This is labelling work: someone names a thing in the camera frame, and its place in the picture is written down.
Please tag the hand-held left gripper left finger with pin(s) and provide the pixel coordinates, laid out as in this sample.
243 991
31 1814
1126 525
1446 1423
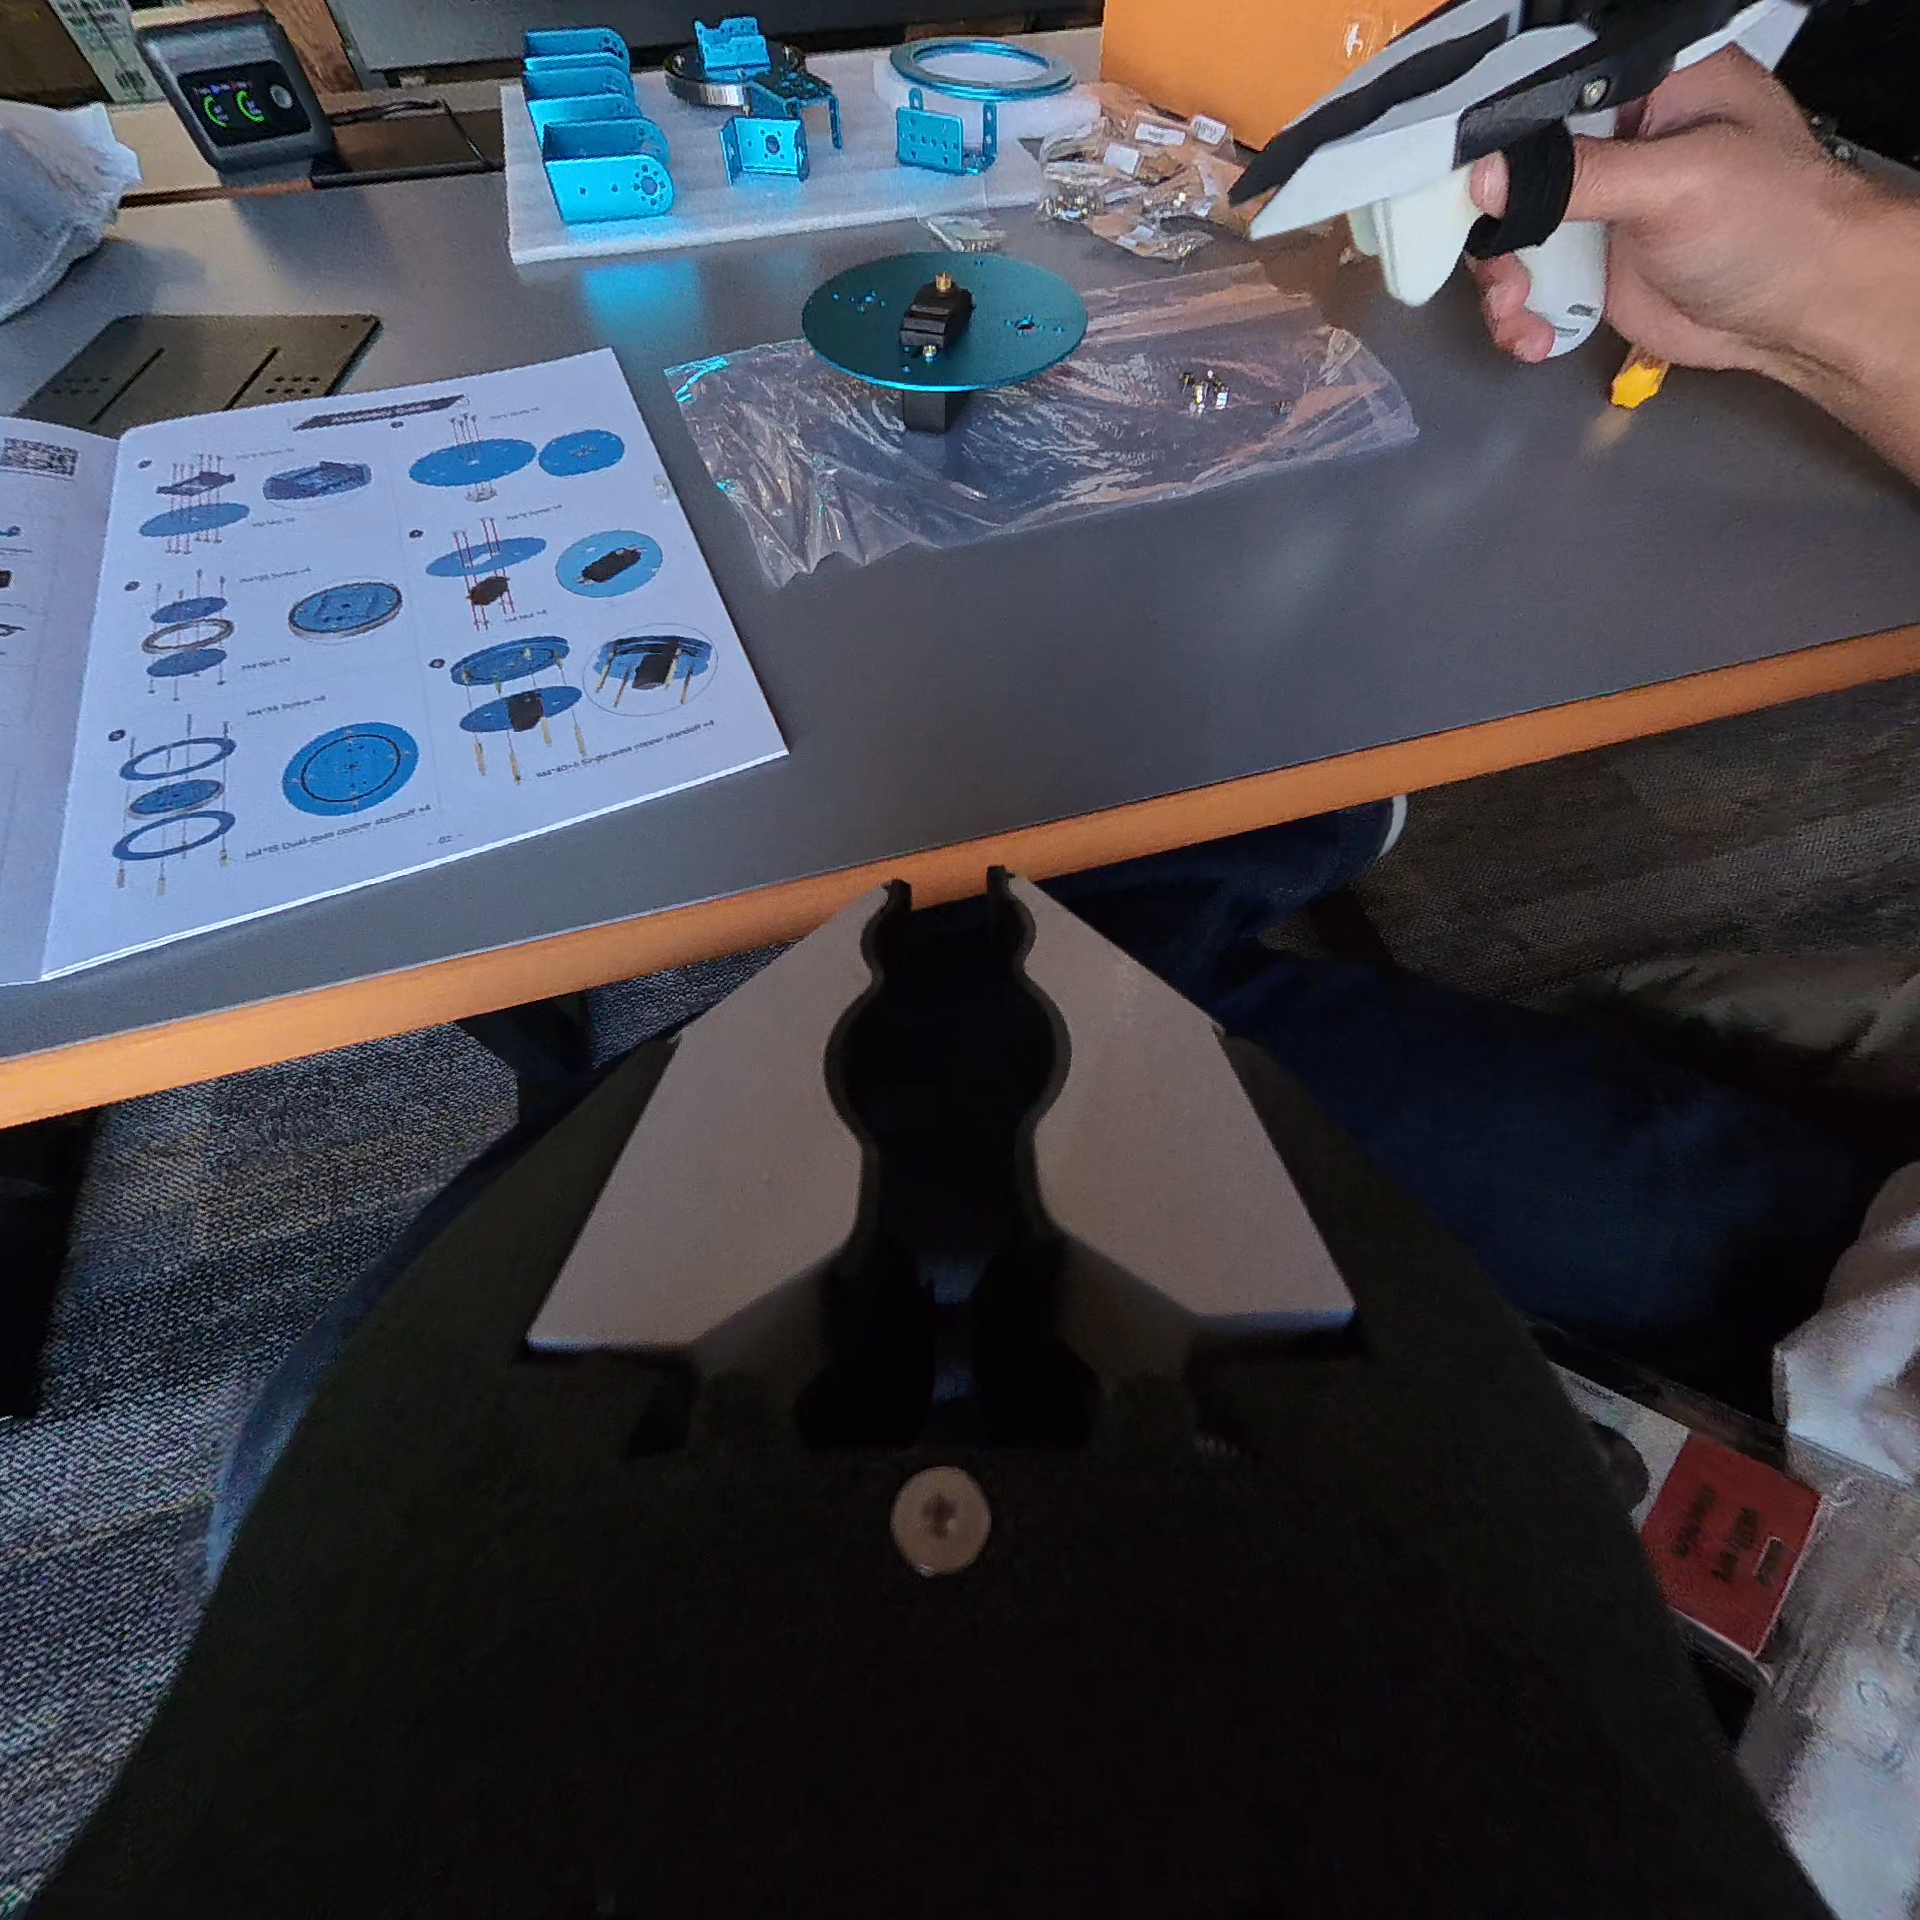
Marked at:
704 1171

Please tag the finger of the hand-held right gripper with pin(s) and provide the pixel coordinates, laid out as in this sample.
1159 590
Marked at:
1381 166
1448 38

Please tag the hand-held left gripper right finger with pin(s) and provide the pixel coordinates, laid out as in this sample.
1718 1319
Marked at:
1184 1186

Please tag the blue round plate with servo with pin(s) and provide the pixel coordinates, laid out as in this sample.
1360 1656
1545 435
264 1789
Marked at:
856 324

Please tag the person's right forearm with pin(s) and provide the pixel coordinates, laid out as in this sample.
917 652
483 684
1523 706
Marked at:
1881 330

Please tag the person's right hand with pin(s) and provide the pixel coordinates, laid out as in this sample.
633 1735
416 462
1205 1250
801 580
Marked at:
1711 226

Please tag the orange cardboard box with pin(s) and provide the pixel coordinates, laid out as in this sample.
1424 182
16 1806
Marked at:
1201 60

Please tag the pile of small hardware bags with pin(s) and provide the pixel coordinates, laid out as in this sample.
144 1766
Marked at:
1142 182

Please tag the clear plastic bag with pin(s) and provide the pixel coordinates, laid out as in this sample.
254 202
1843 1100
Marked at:
1080 466

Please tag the white instruction booklet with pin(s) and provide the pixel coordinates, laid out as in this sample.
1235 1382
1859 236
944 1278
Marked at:
376 720

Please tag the red card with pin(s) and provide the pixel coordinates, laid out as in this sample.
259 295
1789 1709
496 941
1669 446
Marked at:
1725 1546

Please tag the white foam sheet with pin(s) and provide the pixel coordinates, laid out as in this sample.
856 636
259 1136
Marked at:
704 229

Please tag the white cloth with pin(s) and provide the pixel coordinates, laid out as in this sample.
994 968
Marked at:
1861 1335

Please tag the clear plastic wrapping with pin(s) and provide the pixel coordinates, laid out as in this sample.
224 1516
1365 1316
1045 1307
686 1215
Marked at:
1853 1725

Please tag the dark flat pad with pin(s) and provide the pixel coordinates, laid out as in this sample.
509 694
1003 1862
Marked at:
406 143

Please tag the grey device with screen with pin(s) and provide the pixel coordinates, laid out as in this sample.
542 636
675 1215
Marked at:
240 107

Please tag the white plastic bag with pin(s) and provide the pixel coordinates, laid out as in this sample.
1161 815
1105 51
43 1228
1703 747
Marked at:
43 212

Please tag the blue long-armed bracket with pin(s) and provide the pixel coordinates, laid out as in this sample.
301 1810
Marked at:
944 143

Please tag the blue claw bracket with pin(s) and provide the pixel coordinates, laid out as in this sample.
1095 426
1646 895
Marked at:
797 100

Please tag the small blue angled bracket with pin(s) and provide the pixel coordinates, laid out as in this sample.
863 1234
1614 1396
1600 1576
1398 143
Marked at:
731 54

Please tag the blue U-shaped servo bracket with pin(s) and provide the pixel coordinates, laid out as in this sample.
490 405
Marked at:
599 182
585 124
579 84
579 44

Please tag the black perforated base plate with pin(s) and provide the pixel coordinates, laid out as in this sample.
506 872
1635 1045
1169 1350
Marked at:
195 368

